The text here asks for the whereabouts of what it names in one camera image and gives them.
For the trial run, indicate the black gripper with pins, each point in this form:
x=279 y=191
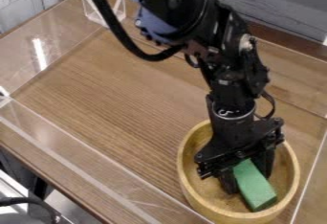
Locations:
x=240 y=137

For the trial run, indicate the green rectangular block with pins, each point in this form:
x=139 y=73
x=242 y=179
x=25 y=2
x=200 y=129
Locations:
x=254 y=186

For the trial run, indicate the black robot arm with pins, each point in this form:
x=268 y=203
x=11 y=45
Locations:
x=215 y=36

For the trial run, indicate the brown wooden bowl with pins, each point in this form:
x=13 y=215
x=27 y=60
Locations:
x=226 y=208

